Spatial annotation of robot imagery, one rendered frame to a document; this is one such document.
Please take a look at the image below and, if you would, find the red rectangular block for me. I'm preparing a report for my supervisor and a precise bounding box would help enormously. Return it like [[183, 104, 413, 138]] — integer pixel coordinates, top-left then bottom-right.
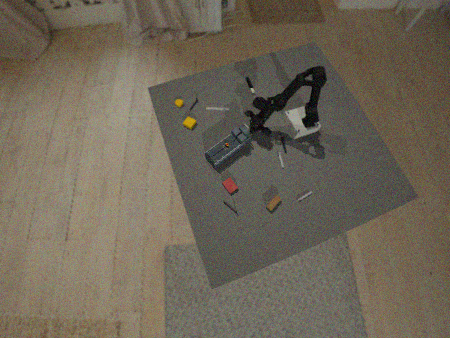
[[222, 178, 238, 194]]

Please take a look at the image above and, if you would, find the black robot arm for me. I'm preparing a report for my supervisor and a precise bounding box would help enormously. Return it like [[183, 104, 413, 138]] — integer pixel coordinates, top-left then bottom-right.
[[251, 66, 327, 128]]

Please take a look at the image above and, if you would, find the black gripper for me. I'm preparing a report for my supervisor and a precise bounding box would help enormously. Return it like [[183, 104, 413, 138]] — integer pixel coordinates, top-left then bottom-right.
[[244, 110, 271, 136]]

